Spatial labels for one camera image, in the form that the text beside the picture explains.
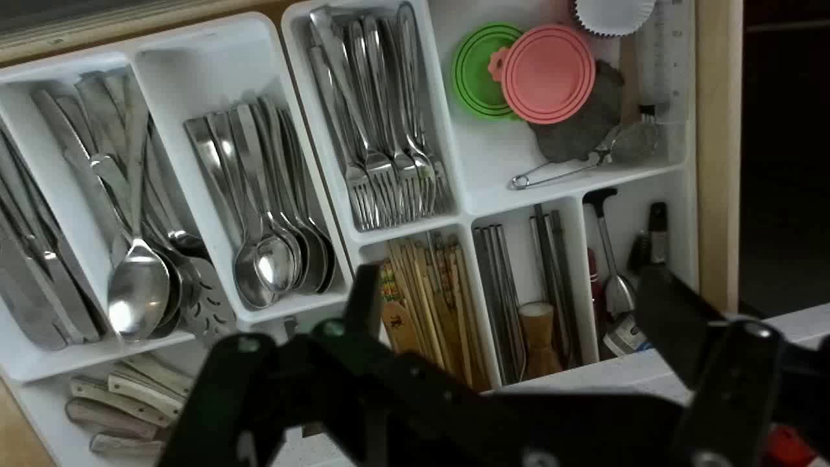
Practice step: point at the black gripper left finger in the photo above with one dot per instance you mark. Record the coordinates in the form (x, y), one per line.
(383, 408)

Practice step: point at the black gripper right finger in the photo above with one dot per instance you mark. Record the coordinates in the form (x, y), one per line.
(746, 374)

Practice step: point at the large silver serving spoon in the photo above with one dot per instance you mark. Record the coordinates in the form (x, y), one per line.
(138, 286)

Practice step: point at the green silicone lid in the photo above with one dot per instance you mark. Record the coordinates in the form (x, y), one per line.
(471, 68)

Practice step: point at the wooden chopsticks bundle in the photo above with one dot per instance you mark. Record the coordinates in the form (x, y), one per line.
(426, 308)

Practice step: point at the silver spoons in tray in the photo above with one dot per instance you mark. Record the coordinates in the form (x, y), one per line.
(256, 171)

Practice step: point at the cork stopper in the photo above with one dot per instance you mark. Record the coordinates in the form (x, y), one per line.
(537, 335)

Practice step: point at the metal chopsticks bundle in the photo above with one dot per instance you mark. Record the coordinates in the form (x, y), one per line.
(502, 301)

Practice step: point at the grey mesh strainer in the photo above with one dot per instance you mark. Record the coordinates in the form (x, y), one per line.
(594, 136)

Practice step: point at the white cutlery organizer tray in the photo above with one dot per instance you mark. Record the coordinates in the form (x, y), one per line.
(497, 160)

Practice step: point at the silver knives in tray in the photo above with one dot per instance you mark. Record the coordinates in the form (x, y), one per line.
(46, 248)

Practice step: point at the silver forks in tray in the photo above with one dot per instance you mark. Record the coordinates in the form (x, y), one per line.
(371, 83)

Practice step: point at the white fluted cup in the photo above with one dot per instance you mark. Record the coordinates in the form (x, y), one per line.
(614, 16)

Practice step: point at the cream handled knives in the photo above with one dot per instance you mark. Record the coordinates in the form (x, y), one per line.
(130, 408)

